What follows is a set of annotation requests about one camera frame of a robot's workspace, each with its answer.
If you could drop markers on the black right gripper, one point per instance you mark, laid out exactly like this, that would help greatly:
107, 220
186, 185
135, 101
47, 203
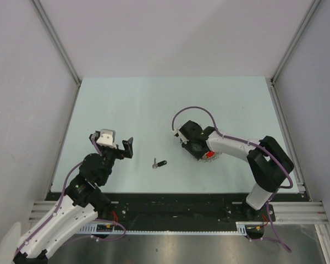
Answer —
195, 154

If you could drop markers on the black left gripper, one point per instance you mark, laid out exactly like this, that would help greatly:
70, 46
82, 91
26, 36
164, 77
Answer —
127, 153

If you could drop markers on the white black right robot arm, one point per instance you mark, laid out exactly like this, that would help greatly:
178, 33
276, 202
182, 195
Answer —
269, 164

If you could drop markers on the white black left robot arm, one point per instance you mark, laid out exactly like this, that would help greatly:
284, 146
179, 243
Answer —
81, 202

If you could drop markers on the red key tag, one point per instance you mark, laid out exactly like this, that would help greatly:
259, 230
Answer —
210, 154

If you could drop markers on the loose silver key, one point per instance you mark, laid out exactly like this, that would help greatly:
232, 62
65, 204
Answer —
154, 163

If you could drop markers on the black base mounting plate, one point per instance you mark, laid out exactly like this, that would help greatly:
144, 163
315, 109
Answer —
178, 210

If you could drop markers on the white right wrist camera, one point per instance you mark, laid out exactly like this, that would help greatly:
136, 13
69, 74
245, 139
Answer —
176, 131

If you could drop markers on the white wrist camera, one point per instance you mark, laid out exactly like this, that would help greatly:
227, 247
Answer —
107, 138
176, 131

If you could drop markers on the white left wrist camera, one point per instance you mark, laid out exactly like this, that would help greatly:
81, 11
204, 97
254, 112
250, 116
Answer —
107, 138

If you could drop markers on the white slotted cable duct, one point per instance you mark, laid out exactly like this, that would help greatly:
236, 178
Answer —
217, 228

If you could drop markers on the aluminium frame rail left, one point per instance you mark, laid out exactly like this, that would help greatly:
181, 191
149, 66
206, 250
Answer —
52, 34

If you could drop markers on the aluminium frame rail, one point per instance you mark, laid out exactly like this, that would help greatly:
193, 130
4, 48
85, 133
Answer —
52, 34
304, 24

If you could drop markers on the aluminium frame rail right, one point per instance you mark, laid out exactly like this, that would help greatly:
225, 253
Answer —
304, 24

